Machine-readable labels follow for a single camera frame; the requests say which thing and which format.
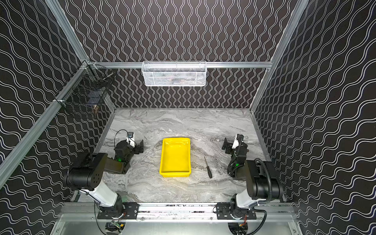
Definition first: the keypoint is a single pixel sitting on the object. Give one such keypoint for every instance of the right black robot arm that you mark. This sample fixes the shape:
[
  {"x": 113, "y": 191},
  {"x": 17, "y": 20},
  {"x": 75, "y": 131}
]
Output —
[{"x": 262, "y": 183}]

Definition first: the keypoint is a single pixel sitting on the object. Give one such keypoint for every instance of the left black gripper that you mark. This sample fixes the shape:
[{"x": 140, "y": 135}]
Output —
[{"x": 134, "y": 147}]

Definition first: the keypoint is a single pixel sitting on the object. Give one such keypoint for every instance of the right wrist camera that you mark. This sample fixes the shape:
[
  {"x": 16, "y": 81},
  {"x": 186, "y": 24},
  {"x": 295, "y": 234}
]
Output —
[{"x": 238, "y": 141}]

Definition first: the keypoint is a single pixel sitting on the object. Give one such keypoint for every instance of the yellow plastic bin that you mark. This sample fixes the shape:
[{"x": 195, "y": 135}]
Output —
[{"x": 176, "y": 157}]

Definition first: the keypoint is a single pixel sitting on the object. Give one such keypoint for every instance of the black wire basket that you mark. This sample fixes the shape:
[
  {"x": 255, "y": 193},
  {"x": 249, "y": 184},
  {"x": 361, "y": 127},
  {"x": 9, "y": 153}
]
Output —
[{"x": 88, "y": 94}]

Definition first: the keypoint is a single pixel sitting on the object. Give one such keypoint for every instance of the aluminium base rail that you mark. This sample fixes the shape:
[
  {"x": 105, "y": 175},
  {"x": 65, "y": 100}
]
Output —
[{"x": 177, "y": 212}]

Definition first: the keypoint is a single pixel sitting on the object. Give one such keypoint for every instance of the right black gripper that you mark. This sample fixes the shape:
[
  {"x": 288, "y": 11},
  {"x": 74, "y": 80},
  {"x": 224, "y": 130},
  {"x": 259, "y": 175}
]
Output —
[{"x": 228, "y": 146}]

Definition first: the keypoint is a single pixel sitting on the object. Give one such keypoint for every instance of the black screwdriver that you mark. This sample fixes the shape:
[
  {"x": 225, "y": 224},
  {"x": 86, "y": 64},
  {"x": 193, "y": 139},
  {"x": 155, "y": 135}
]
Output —
[{"x": 208, "y": 169}]

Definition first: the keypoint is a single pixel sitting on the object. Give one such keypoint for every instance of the white wire mesh basket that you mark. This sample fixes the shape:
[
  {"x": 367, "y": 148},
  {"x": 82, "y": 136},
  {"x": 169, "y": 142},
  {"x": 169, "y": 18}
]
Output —
[{"x": 174, "y": 73}]

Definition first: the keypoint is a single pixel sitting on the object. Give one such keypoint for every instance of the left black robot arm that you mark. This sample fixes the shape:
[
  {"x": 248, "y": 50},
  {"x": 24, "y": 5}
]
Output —
[{"x": 86, "y": 173}]

